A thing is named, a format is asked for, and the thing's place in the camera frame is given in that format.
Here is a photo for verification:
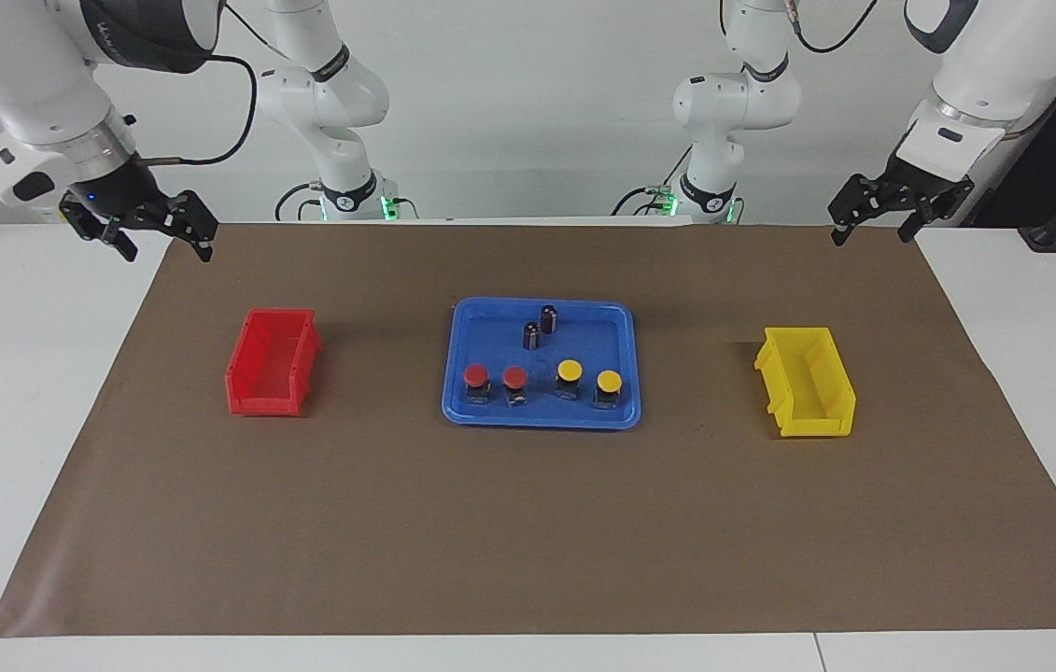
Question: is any red plastic bin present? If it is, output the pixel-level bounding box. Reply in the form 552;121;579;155
225;308;323;417

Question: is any black base cable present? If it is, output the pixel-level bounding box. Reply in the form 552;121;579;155
610;149;692;217
274;182;328;222

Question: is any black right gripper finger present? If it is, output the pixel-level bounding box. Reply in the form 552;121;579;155
149;190;218;262
59;191;138;262

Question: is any yellow plastic bin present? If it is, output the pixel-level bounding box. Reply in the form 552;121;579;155
753;327;857;439

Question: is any brown table mat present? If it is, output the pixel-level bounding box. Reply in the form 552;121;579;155
0;222;1056;638

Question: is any blue plastic tray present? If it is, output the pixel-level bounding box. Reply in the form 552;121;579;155
441;297;642;430

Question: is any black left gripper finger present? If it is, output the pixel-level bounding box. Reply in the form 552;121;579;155
828;175;902;247
898;182;975;244

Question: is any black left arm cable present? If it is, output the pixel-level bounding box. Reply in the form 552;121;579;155
794;0;880;53

